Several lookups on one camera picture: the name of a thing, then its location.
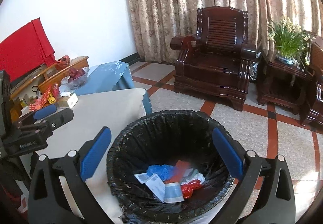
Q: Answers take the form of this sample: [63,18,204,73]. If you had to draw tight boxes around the blue tablecloth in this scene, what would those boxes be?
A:
[74,61,153,115]

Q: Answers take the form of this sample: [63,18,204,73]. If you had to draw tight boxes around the red cloth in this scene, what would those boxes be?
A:
[0,18,56,83]

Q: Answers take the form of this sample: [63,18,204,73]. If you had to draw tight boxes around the dark wooden side table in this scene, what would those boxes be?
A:
[257,47,316,115]

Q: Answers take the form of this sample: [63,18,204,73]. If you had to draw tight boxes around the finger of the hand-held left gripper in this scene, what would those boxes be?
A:
[19,104,58,126]
[15,108,75,137]

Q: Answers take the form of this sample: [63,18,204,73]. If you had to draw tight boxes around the red plastic bag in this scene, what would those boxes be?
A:
[55,55,70,70]

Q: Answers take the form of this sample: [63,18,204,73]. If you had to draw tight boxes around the person's left forearm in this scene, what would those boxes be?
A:
[0,156,34,214]

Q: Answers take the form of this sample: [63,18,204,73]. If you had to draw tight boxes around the wooden television cabinet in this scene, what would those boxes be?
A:
[9,56,89,123]

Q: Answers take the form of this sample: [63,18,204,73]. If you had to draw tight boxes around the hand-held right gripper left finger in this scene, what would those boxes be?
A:
[28,127,113,224]

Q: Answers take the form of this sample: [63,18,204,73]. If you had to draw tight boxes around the white tissue box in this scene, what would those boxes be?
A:
[58,91,79,109]

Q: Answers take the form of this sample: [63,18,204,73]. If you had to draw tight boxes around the glass fruit bowl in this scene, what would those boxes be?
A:
[61,67,90,89]

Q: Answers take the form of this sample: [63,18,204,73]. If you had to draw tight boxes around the potted narcissus plant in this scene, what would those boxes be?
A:
[267,16,311,65]

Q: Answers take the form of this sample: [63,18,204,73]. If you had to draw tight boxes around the blue plastic wrapper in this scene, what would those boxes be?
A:
[147,164,174,180]

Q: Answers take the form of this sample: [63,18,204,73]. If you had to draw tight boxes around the red wrapper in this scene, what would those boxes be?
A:
[170,160,193,184]

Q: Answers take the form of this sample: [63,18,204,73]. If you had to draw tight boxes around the small white plastic bag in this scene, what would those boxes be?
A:
[188,173,205,185]

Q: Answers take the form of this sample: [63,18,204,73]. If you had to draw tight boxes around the dark wooden armchair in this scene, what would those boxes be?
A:
[170,6,256,112]
[300,35,323,134]

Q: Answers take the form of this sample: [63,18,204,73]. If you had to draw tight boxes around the trash bin with black liner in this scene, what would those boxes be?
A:
[106,110,249,224]

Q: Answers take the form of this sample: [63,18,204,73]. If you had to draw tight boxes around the black television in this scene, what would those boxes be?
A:
[10,64,47,88]

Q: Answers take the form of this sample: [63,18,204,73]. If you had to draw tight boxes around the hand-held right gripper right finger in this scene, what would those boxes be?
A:
[212,127,296,224]

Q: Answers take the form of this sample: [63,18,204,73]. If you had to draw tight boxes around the orange foam fruit net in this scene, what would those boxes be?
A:
[181,180,202,199]

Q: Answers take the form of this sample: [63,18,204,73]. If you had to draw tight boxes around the blue white porcelain vase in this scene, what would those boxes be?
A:
[249,61,260,83]

